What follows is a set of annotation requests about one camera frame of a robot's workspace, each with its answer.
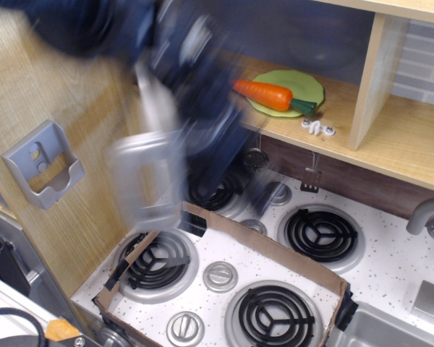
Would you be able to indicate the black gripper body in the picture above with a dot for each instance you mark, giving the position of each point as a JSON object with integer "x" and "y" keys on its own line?
{"x": 219, "y": 139}

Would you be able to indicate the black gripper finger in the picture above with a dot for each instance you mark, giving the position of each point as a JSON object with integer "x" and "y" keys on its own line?
{"x": 261, "y": 193}
{"x": 204, "y": 178}

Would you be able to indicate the silver toy microwave door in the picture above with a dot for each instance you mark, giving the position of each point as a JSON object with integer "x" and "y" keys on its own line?
{"x": 147, "y": 166}

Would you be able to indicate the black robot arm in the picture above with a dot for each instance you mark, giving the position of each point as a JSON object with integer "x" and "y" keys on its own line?
{"x": 173, "y": 49}

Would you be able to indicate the back left black burner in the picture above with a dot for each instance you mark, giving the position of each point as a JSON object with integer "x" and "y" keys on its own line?
{"x": 224, "y": 198}

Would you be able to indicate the black burner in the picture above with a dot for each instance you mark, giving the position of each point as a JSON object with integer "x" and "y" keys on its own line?
{"x": 163, "y": 263}
{"x": 322, "y": 233}
{"x": 272, "y": 315}
{"x": 224, "y": 198}

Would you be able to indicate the back silver stove knob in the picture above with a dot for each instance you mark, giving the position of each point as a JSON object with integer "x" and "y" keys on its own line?
{"x": 281, "y": 194}

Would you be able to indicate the silver stove knob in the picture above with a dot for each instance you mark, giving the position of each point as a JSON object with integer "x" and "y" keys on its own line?
{"x": 281, "y": 194}
{"x": 255, "y": 225}
{"x": 185, "y": 329}

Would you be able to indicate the middle silver stove knob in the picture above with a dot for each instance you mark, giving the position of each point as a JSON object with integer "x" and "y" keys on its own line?
{"x": 255, "y": 225}

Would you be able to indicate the hanging silver strainer spoon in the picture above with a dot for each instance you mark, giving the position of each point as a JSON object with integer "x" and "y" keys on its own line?
{"x": 254, "y": 158}

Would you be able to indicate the hanging silver spatula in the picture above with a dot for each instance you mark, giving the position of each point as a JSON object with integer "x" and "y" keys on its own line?
{"x": 312, "y": 176}

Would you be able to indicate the back right black burner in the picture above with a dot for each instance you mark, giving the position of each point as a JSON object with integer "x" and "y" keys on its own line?
{"x": 322, "y": 233}

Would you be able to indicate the orange toy carrot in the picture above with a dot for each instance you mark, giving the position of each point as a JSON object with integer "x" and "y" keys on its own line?
{"x": 274, "y": 97}

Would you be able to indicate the white door latch clip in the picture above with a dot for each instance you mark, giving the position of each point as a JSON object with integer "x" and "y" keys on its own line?
{"x": 315, "y": 128}

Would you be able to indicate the centre front silver knob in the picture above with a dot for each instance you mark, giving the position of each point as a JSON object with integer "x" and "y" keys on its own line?
{"x": 220, "y": 277}

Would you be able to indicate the green toy plate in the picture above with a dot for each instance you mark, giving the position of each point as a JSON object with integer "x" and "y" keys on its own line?
{"x": 303, "y": 86}

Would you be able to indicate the front left black burner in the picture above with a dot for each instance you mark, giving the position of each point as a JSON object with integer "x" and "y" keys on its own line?
{"x": 163, "y": 263}

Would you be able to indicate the front right black burner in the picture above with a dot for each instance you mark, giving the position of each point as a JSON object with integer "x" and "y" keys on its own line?
{"x": 272, "y": 315}

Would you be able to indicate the front silver stove knob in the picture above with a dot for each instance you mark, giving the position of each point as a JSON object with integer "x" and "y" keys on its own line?
{"x": 185, "y": 329}

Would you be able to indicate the silver sink basin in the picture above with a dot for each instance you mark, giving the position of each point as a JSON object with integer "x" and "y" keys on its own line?
{"x": 371, "y": 327}

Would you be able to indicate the silver sink faucet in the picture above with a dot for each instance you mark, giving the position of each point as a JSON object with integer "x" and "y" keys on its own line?
{"x": 422, "y": 217}

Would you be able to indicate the silver oven knob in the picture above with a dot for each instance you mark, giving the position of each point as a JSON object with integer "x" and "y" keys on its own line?
{"x": 111, "y": 338}

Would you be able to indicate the orange tag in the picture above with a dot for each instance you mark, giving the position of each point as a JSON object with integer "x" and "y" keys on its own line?
{"x": 60, "y": 329}

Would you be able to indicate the brown cardboard frame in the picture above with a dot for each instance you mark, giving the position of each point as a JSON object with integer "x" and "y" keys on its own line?
{"x": 142, "y": 316}

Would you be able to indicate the grey wall phone holder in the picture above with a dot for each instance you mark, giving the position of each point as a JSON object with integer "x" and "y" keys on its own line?
{"x": 34, "y": 154}

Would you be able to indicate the silver faucet handle block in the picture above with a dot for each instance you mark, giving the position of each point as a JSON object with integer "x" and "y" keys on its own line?
{"x": 423, "y": 306}

